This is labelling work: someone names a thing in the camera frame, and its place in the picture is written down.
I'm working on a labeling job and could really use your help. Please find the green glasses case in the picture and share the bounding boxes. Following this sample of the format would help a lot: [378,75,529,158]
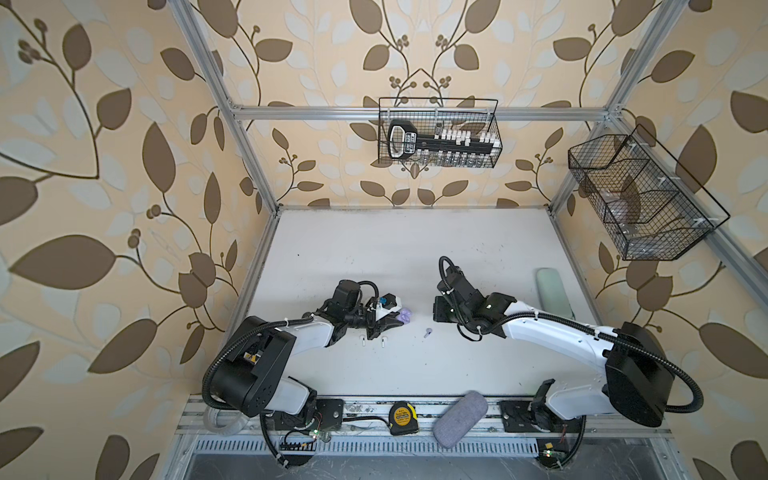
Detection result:
[535,268,575,320]

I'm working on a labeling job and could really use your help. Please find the right black wire basket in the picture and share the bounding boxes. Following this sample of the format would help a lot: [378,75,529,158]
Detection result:
[568,124,731,261]

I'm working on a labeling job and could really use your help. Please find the aluminium frame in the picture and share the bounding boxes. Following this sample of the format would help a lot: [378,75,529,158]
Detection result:
[184,1,767,479]

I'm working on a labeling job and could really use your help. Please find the grey fabric glasses case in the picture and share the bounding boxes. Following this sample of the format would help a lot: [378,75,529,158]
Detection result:
[432,391,488,449]

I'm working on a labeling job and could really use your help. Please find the back black wire basket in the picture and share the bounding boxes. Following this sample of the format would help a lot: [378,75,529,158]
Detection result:
[377,96,503,169]

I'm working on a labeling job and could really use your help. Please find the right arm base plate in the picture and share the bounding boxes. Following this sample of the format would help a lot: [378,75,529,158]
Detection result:
[498,400,582,434]

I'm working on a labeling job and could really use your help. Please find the purple earbud charging case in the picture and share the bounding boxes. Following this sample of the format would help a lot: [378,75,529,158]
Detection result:
[397,308,412,324]

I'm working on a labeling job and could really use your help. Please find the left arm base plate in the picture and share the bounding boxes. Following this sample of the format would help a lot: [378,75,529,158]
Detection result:
[265,398,345,431]

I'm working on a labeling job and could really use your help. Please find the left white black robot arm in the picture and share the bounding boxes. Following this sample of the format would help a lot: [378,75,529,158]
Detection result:
[201,280,412,422]

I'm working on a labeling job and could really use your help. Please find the black socket holder rail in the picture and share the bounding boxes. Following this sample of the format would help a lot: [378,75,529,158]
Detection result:
[384,120,502,160]

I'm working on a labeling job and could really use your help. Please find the yellow black tape measure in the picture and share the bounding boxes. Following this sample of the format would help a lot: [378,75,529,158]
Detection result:
[388,401,419,436]

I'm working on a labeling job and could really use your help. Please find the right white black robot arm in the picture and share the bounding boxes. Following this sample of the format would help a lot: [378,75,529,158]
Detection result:
[433,256,704,432]

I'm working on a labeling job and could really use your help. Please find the black wire basket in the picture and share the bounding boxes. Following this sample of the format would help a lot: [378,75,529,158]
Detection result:
[568,124,731,261]
[377,96,503,169]

